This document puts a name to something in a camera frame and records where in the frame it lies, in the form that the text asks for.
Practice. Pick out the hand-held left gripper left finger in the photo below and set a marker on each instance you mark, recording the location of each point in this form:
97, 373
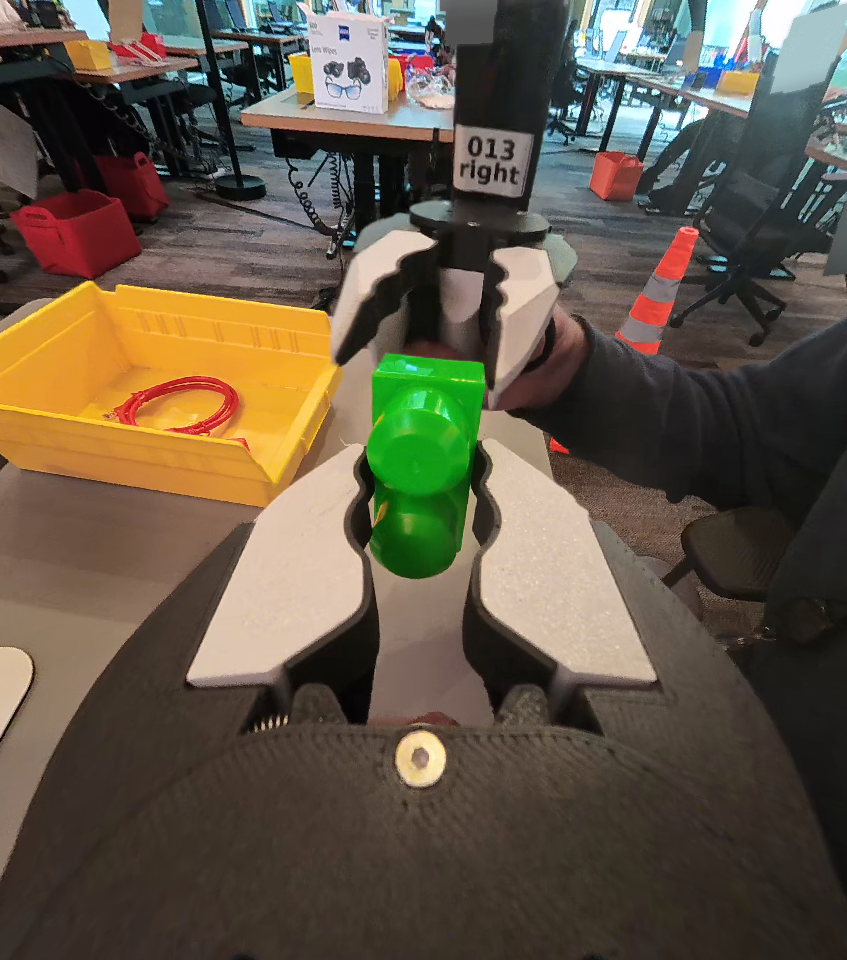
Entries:
288, 592

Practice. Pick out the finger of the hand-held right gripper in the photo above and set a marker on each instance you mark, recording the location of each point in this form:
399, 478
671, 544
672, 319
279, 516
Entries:
532, 300
367, 285

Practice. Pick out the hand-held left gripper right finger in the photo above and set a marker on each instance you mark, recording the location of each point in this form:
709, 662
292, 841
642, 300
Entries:
558, 592

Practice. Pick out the green plastic block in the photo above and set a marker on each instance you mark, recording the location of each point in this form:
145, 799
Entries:
423, 420

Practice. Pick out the yellow plastic bin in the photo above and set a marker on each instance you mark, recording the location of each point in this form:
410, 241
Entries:
131, 465

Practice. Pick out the far long desk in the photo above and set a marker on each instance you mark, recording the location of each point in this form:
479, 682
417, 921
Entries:
618, 71

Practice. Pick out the orange striped traffic cone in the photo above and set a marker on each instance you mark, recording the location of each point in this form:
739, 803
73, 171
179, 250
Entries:
656, 300

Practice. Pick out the wooden desk with black legs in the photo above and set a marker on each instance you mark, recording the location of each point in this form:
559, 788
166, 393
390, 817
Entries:
393, 124

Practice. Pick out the orange fabric bin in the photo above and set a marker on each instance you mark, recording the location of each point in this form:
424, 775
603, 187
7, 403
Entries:
615, 178

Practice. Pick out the white printed box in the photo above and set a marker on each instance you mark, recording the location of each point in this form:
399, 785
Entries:
348, 67

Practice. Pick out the small yellow bin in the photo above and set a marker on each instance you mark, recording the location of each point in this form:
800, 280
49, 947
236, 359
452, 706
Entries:
302, 75
90, 56

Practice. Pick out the black floor stand pole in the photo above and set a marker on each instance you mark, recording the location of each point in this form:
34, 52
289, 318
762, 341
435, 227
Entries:
220, 97

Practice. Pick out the black mesh office chair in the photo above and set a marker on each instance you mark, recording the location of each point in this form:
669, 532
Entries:
761, 217

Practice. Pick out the small red fabric bin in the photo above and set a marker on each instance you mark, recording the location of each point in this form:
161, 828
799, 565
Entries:
131, 187

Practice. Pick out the large red fabric bin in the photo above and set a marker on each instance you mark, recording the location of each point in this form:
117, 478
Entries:
78, 236

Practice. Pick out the person's dark jacket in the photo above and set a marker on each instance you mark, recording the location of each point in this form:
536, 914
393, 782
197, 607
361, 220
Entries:
843, 750

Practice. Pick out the red and white box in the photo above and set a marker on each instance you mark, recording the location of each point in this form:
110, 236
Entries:
142, 49

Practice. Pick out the grey hanging sheet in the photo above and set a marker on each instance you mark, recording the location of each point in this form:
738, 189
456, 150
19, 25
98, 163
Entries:
3, 142

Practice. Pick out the long wooden desk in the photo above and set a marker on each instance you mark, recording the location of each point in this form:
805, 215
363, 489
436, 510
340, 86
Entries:
18, 39

